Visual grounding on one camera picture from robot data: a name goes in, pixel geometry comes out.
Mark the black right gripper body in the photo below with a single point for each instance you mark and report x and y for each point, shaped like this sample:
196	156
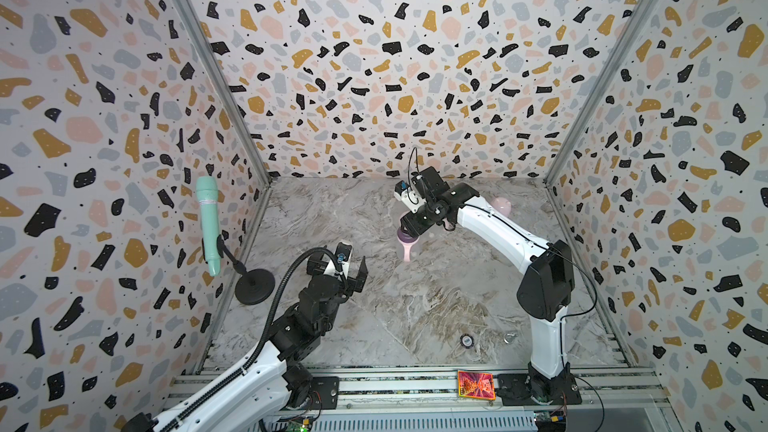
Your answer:
426	218

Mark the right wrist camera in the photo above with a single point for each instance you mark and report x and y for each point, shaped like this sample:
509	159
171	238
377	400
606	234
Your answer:
408	196

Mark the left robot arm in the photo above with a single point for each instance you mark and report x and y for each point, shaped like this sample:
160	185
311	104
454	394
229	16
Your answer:
258	354

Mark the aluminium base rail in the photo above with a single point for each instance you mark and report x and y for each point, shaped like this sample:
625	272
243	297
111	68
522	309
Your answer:
413	399

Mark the small black round cap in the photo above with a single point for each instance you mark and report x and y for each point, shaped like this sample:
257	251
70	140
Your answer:
467	341

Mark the pink bottle cap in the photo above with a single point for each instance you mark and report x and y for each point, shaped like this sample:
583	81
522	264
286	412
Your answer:
406	240
502	206

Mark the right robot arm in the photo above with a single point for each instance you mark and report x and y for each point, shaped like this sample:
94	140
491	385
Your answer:
544	293

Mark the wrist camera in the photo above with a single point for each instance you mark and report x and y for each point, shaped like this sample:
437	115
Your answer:
343	254
408	196

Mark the black microphone stand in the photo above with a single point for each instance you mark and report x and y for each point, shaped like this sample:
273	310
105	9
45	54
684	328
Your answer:
253	286

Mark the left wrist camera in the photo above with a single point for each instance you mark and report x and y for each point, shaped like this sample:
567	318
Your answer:
343	254

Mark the orange pink card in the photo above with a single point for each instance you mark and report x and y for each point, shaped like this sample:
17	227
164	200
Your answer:
476	385

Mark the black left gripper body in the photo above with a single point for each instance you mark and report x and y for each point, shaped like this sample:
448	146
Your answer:
343	290

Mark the mint green microphone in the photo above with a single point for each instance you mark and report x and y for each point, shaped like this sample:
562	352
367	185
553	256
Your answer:
207	196

